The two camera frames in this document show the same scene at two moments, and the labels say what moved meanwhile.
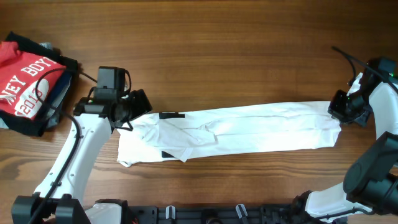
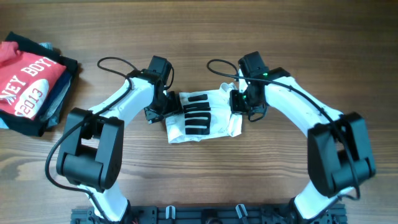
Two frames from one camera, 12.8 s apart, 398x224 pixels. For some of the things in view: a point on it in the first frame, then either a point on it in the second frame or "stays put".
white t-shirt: x=181 y=135 -> x=206 y=114
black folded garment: x=36 y=127 stays put
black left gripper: x=140 y=102 -> x=173 y=104
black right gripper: x=339 y=106 -> x=236 y=101
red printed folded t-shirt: x=27 y=81 stays put
